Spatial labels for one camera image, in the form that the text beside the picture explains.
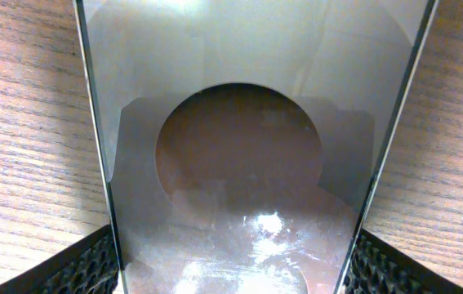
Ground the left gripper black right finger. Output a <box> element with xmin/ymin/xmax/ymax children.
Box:
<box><xmin>343</xmin><ymin>229</ymin><xmax>463</xmax><ymax>294</ymax></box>

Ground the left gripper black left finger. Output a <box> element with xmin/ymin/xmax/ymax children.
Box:
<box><xmin>0</xmin><ymin>225</ymin><xmax>119</xmax><ymax>294</ymax></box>

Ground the Samsung Galaxy smartphone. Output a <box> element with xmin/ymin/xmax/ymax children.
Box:
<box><xmin>74</xmin><ymin>0</ymin><xmax>437</xmax><ymax>293</ymax></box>

